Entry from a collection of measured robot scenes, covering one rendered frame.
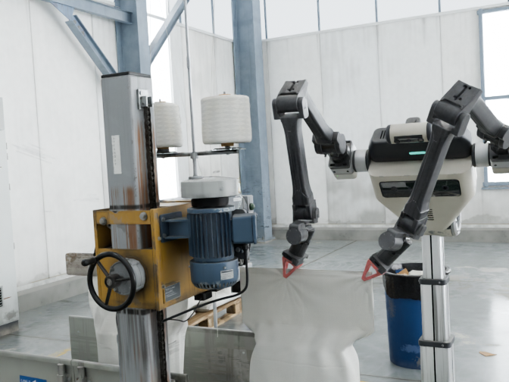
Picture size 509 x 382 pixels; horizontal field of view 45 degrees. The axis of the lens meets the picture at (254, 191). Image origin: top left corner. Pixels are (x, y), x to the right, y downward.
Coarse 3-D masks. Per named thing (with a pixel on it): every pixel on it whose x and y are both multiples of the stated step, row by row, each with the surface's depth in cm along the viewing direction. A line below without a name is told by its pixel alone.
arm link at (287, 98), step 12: (288, 84) 202; (300, 84) 199; (288, 96) 196; (300, 96) 196; (276, 108) 197; (288, 108) 196; (312, 108) 209; (312, 120) 212; (324, 120) 220; (312, 132) 220; (324, 132) 220; (336, 132) 225; (336, 144) 225
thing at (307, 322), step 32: (256, 288) 221; (288, 288) 215; (320, 288) 209; (352, 288) 204; (256, 320) 222; (288, 320) 216; (320, 320) 210; (352, 320) 205; (256, 352) 217; (288, 352) 211; (320, 352) 205; (352, 352) 209
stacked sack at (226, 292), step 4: (228, 288) 574; (212, 292) 560; (216, 292) 561; (220, 292) 562; (224, 292) 563; (228, 292) 565; (212, 296) 544; (216, 296) 547; (220, 296) 552; (224, 296) 555; (236, 296) 576; (208, 300) 538; (220, 300) 550; (224, 300) 556; (228, 300) 562; (200, 304) 539; (208, 304) 536; (212, 304) 536; (220, 304) 549; (196, 308) 539; (200, 308) 538; (204, 308) 534; (208, 308) 533; (212, 308) 539
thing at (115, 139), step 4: (112, 136) 189; (116, 136) 188; (112, 140) 189; (116, 140) 189; (112, 144) 189; (116, 144) 189; (112, 148) 189; (116, 148) 189; (116, 152) 189; (116, 156) 189; (116, 160) 189; (116, 164) 189; (120, 164) 188; (116, 168) 189; (120, 168) 188; (116, 172) 189; (120, 172) 189
